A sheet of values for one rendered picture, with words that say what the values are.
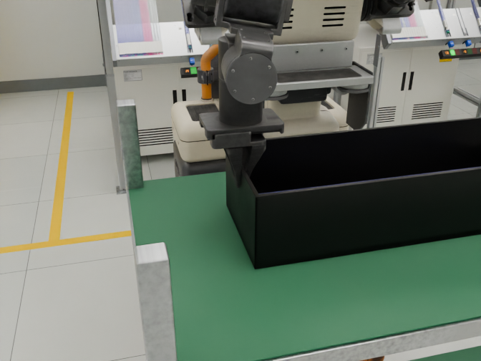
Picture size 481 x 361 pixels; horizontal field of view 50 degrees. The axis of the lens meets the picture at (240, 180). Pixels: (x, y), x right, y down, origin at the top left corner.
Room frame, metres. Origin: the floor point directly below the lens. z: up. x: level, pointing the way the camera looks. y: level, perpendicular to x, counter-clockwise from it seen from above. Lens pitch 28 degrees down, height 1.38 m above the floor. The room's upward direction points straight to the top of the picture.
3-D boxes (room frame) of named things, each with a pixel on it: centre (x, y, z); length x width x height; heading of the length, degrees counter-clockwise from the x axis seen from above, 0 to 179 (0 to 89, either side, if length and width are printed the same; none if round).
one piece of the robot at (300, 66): (1.18, -0.16, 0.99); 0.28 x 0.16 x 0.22; 104
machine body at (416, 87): (3.53, -0.98, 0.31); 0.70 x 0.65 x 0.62; 104
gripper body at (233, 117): (0.65, 0.00, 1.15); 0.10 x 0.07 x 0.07; 104
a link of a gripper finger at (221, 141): (0.64, 0.01, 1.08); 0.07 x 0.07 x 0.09; 14
